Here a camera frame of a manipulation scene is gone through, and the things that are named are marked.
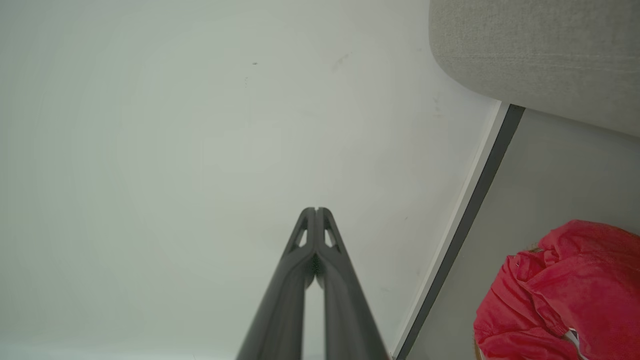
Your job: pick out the red shirt with white collar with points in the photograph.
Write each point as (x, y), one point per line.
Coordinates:
(575, 290)

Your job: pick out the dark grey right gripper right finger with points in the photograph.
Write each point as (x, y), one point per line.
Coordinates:
(350, 315)

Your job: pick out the white and black baseboard strip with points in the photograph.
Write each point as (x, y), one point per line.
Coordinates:
(467, 220)

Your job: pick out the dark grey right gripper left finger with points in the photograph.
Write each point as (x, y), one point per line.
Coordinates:
(280, 310)

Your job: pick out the grey fabric sofa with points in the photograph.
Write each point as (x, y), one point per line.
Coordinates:
(540, 50)

